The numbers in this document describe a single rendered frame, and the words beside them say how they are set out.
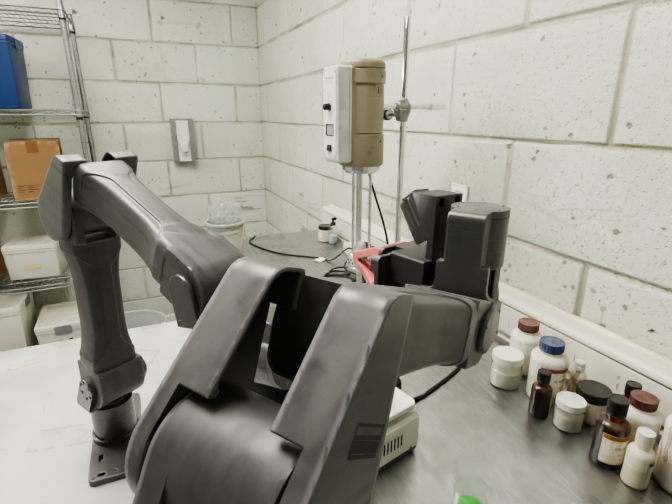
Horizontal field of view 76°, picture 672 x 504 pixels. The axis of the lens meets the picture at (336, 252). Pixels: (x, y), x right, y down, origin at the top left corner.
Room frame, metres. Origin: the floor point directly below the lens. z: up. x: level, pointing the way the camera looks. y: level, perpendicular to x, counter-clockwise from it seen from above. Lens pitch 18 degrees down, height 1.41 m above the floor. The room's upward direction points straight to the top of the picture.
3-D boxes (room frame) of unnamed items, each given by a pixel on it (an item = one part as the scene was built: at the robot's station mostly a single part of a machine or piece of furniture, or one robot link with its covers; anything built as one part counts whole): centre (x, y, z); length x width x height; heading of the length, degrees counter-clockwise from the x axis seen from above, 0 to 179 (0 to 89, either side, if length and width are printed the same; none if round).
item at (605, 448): (0.53, -0.41, 0.95); 0.04 x 0.04 x 0.11
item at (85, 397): (0.58, 0.35, 1.00); 0.09 x 0.06 x 0.06; 144
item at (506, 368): (0.73, -0.33, 0.93); 0.06 x 0.06 x 0.07
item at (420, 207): (0.47, -0.10, 1.27); 0.07 x 0.06 x 0.11; 127
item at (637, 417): (0.55, -0.46, 0.95); 0.06 x 0.06 x 0.10
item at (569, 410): (0.61, -0.39, 0.93); 0.05 x 0.05 x 0.05
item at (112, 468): (0.58, 0.36, 0.94); 0.20 x 0.07 x 0.08; 24
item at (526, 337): (0.78, -0.39, 0.95); 0.06 x 0.06 x 0.11
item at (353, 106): (1.02, -0.04, 1.40); 0.15 x 0.11 x 0.24; 114
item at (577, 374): (0.69, -0.45, 0.94); 0.03 x 0.03 x 0.07
